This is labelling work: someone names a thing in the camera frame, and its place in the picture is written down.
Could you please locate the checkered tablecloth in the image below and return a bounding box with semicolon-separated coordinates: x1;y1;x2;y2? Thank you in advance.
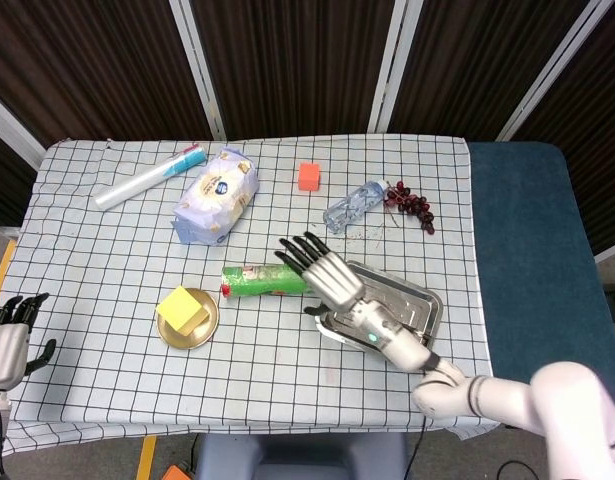
0;137;503;454

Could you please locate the rectangular steel tray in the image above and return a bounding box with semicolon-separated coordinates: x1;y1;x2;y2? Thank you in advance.
314;259;444;354

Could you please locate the white blue food bag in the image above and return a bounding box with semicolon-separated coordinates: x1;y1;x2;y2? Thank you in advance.
170;146;261;247

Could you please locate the round metal plate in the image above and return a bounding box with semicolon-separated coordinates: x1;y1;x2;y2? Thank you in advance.
156;287;220;351

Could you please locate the green chips can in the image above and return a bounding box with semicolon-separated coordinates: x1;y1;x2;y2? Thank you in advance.
220;263;313;300

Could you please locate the orange foam cube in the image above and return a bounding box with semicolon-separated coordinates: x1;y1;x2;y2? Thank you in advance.
297;161;322;192

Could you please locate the dark folding partition screen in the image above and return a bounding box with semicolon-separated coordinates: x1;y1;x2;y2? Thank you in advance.
0;0;615;264

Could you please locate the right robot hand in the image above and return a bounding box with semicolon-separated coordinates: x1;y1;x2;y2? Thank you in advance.
274;230;364;317

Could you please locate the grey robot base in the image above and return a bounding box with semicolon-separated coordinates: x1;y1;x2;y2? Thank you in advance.
194;432;411;480

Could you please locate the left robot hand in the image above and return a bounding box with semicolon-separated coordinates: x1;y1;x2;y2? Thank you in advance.
0;292;58;391

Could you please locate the dark red grape bunch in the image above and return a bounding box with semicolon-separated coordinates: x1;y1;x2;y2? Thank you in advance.
383;180;437;235

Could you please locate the clear plastic water bottle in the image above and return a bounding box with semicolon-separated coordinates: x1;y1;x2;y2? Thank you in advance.
322;179;389;235

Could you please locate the plastic wrap roll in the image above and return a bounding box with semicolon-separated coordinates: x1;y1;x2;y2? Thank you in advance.
95;143;208;211

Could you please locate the yellow foam cube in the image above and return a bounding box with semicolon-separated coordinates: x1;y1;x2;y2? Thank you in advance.
155;285;212;335

